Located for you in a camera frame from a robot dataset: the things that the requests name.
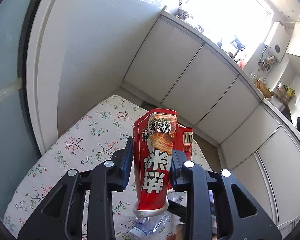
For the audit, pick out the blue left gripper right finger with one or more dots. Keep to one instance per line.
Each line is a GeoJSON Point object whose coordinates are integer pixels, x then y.
{"type": "Point", "coordinates": [176, 179]}

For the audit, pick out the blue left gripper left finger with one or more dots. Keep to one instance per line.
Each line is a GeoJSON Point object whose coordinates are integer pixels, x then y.
{"type": "Point", "coordinates": [125, 163]}

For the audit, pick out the red noodle cup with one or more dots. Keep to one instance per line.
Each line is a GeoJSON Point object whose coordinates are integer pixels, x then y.
{"type": "Point", "coordinates": [156, 135]}

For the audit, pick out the clear plastic bag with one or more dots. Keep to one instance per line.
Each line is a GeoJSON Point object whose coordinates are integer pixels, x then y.
{"type": "Point", "coordinates": [157, 227]}

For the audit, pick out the white kitchen cabinets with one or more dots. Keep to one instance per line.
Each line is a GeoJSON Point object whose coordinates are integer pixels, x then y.
{"type": "Point", "coordinates": [178, 68]}

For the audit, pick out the floral tablecloth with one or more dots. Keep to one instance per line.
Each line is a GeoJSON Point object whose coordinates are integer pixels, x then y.
{"type": "Point", "coordinates": [90, 141]}

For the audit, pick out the woven basket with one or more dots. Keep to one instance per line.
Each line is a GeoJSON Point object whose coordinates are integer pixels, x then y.
{"type": "Point", "coordinates": [262, 88]}

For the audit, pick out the white wall water heater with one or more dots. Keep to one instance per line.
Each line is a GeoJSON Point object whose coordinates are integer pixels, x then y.
{"type": "Point", "coordinates": [277, 41]}

